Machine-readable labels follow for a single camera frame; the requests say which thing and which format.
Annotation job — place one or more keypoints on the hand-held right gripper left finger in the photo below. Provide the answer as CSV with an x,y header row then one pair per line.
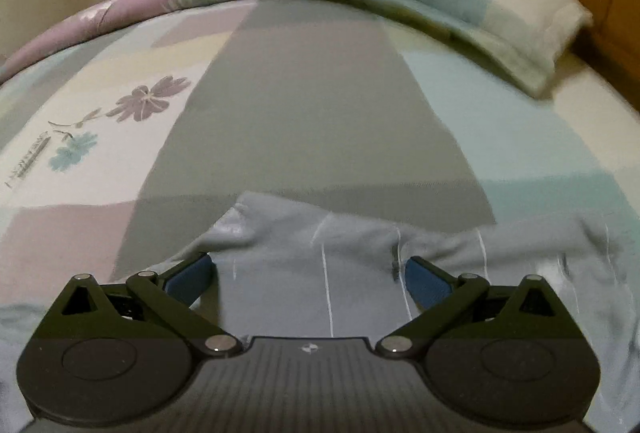
x,y
190,278

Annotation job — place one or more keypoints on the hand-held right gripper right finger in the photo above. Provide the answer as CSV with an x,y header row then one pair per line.
x,y
430,283

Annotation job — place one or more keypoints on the grey printed pants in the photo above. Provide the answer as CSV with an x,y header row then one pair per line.
x,y
290,263

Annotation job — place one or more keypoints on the patchwork bed sheet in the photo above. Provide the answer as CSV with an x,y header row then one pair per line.
x,y
310,113

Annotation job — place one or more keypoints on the purple floral quilt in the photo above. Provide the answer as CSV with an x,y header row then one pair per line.
x,y
150,8

